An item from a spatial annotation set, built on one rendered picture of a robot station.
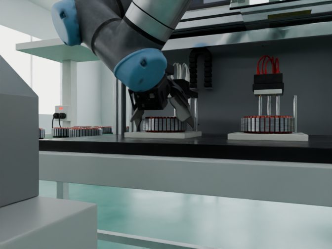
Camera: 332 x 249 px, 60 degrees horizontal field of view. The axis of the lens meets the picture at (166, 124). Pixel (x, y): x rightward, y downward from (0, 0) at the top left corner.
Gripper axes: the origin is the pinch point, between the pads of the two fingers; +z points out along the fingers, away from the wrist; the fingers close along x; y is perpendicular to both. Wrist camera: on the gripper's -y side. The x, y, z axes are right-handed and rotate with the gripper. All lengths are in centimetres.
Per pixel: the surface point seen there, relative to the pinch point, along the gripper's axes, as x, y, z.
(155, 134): 0.7, 7.6, -2.6
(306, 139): 31.3, 7.8, -2.2
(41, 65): -448, -417, 109
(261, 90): 22.8, -5.9, -6.0
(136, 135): -4.2, 7.7, -2.3
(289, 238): 34, -86, 146
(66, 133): -48, -16, 13
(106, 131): -55, -48, 33
